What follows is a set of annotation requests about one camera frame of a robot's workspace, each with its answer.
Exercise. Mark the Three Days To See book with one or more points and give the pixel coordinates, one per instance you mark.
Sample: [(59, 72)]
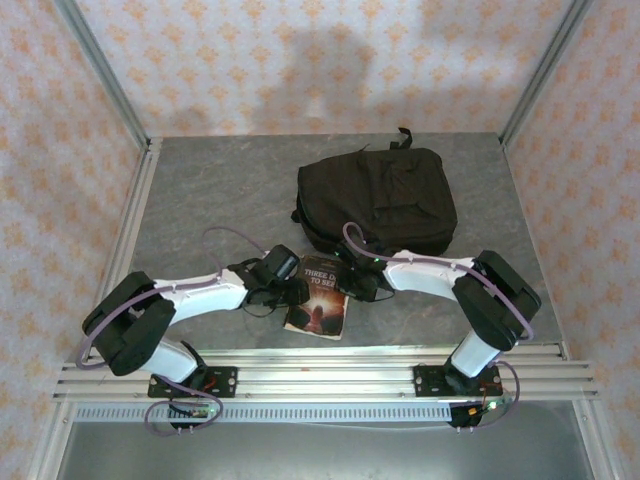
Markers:
[(320, 315)]

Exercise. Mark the black fabric backpack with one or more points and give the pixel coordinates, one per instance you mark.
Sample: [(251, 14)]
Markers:
[(375, 200)]

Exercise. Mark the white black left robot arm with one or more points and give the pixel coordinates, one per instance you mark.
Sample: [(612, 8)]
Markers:
[(200, 300)]

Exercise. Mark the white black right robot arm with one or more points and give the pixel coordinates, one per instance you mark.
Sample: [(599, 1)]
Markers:
[(425, 272)]

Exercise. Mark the small lit circuit board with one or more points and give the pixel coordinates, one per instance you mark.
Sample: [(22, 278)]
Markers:
[(490, 406), (197, 411)]

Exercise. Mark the grey metal sheet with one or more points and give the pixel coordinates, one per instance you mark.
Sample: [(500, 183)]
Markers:
[(325, 450)]

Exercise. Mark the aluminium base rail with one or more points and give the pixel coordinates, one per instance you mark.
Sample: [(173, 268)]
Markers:
[(325, 375)]

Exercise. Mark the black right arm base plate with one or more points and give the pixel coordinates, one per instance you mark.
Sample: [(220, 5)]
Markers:
[(425, 382)]

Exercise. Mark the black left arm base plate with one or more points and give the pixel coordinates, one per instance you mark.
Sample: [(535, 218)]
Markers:
[(225, 382)]

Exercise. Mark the aluminium frame post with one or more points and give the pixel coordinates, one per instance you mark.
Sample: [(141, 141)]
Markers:
[(547, 70), (103, 70)]

